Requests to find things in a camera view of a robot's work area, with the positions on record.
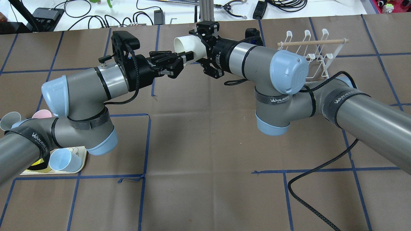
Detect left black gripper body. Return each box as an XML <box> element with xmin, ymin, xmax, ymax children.
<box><xmin>124</xmin><ymin>51</ymin><xmax>184</xmax><ymax>92</ymax></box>

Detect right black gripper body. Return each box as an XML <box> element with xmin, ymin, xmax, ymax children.
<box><xmin>189</xmin><ymin>21</ymin><xmax>236</xmax><ymax>79</ymax></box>

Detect white ikea cup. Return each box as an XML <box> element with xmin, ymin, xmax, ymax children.
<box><xmin>174</xmin><ymin>35</ymin><xmax>207</xmax><ymax>64</ymax></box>

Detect light blue cup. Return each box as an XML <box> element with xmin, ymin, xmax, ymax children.
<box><xmin>49</xmin><ymin>148</ymin><xmax>82</xmax><ymax>172</ymax></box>

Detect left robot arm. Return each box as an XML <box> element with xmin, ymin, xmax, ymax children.
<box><xmin>1</xmin><ymin>48</ymin><xmax>194</xmax><ymax>184</ymax></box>

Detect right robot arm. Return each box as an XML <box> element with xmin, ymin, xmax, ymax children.
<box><xmin>189</xmin><ymin>21</ymin><xmax>411</xmax><ymax>174</ymax></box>

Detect pink cup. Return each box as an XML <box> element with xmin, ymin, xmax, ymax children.
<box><xmin>32</xmin><ymin>109</ymin><xmax>53</xmax><ymax>119</ymax></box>

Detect yellow cup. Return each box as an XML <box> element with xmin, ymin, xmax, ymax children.
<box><xmin>26</xmin><ymin>159</ymin><xmax>51</xmax><ymax>174</ymax></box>

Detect grey cup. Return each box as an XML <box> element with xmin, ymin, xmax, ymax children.
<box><xmin>0</xmin><ymin>111</ymin><xmax>22</xmax><ymax>131</ymax></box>

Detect black power adapter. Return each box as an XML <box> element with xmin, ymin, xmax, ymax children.
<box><xmin>252</xmin><ymin>0</ymin><xmax>267</xmax><ymax>20</ymax></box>

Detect cream bunny tray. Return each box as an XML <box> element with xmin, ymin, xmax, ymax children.
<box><xmin>21</xmin><ymin>146</ymin><xmax>88</xmax><ymax>175</ymax></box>

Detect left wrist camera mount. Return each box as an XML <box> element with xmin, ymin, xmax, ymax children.
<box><xmin>98</xmin><ymin>31</ymin><xmax>140</xmax><ymax>67</ymax></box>

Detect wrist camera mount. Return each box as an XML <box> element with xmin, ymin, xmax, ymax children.
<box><xmin>98</xmin><ymin>31</ymin><xmax>140</xmax><ymax>67</ymax></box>
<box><xmin>244</xmin><ymin>28</ymin><xmax>263</xmax><ymax>46</ymax></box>

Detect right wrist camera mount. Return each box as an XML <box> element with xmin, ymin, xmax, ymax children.
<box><xmin>244</xmin><ymin>28</ymin><xmax>263</xmax><ymax>46</ymax></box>

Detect aluminium frame post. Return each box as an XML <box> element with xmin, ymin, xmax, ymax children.
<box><xmin>194</xmin><ymin>0</ymin><xmax>215</xmax><ymax>22</ymax></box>

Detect black braided cable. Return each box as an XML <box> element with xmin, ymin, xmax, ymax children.
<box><xmin>288</xmin><ymin>71</ymin><xmax>359</xmax><ymax>231</ymax></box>

